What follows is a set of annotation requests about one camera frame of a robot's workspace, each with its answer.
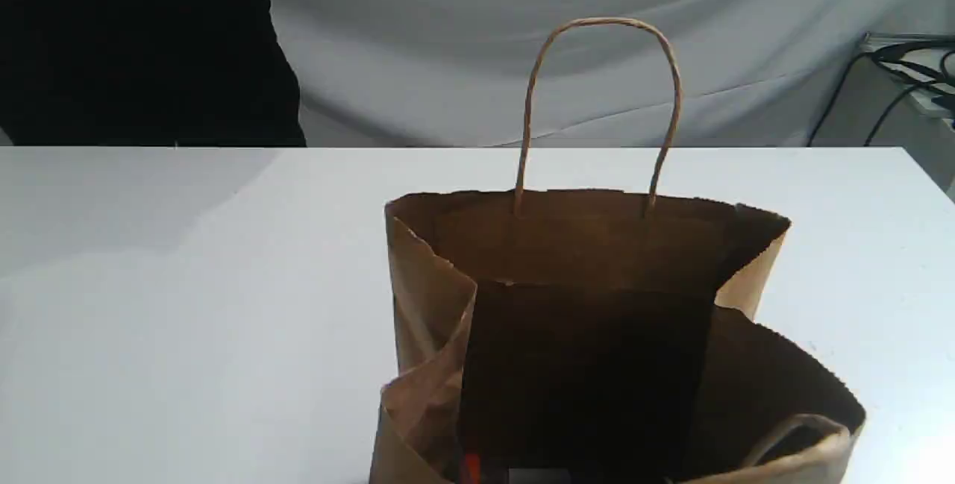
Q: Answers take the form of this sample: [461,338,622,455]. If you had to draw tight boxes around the cables on side shelf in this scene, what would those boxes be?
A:
[807,33,955,148]

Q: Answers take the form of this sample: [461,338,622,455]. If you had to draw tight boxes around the clear vial orange cap front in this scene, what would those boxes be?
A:
[456,453,572,483]

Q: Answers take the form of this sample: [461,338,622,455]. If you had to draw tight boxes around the brown paper bag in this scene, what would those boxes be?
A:
[369,17,866,483]

